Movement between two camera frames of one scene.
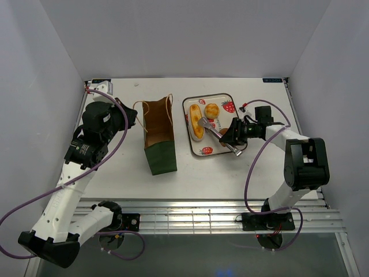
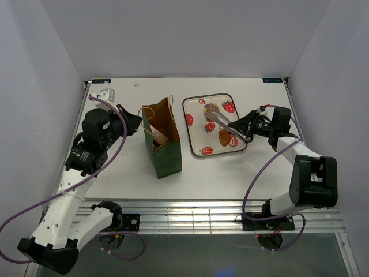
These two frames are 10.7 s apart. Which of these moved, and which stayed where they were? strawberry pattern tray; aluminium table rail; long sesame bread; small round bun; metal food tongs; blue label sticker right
Moved: long sesame bread; metal food tongs
Stayed: blue label sticker right; strawberry pattern tray; small round bun; aluminium table rail
